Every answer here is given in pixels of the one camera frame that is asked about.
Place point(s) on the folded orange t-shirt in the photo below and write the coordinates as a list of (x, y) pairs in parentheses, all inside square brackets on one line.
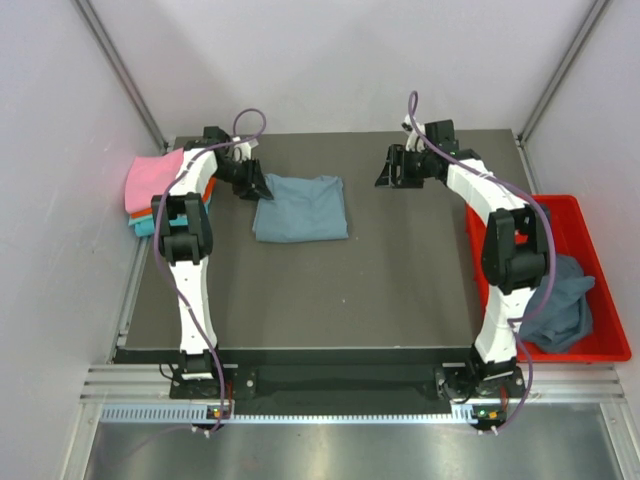
[(207, 190)]

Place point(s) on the folded teal t-shirt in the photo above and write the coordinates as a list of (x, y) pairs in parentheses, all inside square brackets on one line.
[(143, 225)]

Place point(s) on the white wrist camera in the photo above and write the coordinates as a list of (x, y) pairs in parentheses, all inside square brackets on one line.
[(243, 148), (414, 142)]

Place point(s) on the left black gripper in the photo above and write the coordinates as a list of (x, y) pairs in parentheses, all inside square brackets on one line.
[(253, 178)]

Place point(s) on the grey slotted cable duct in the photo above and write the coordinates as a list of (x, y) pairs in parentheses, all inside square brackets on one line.
[(206, 414)]

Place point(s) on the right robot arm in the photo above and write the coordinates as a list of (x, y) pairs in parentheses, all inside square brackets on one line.
[(515, 250)]

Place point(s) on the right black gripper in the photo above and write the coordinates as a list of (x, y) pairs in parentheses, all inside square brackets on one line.
[(397, 158)]

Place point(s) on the aluminium frame rail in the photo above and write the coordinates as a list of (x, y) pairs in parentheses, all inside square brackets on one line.
[(552, 383)]

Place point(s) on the folded pink t-shirt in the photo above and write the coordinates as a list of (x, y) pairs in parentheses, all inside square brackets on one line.
[(149, 176)]

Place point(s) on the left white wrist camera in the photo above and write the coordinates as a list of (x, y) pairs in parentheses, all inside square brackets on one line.
[(243, 148)]

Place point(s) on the grey-blue polo shirt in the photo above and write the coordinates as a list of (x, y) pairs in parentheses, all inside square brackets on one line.
[(302, 210)]

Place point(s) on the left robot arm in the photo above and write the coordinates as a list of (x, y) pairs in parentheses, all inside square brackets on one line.
[(183, 240)]

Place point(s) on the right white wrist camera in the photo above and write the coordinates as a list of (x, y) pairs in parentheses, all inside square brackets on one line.
[(414, 142)]

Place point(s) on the grey-blue shirt in bin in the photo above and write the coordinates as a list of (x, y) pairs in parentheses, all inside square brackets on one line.
[(566, 318)]

